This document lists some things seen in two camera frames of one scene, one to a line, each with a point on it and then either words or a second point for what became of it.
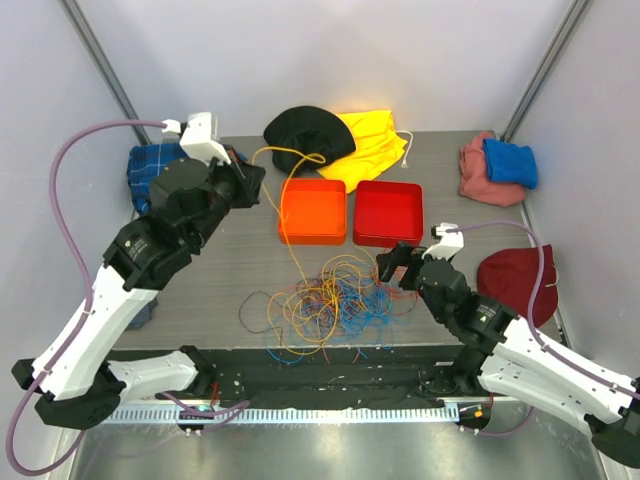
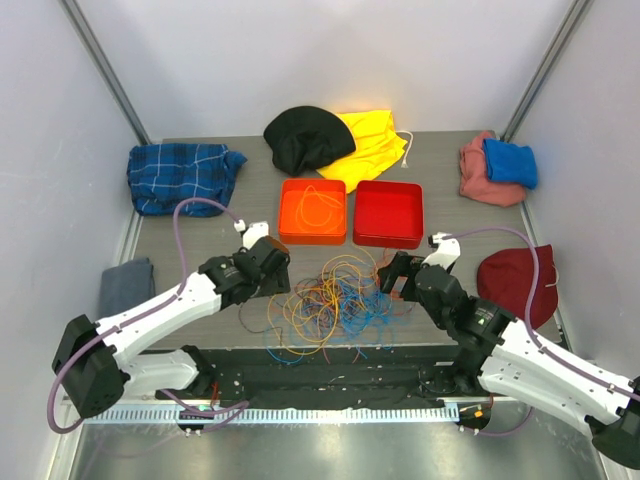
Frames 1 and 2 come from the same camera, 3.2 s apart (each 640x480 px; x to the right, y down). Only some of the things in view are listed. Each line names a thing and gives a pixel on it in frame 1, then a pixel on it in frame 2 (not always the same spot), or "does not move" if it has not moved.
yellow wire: [281, 204] to [329, 202]
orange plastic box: [312, 212] does not move
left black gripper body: [230, 186] to [272, 284]
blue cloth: [509, 163] does not move
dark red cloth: [509, 276] does not move
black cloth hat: [312, 130] does not move
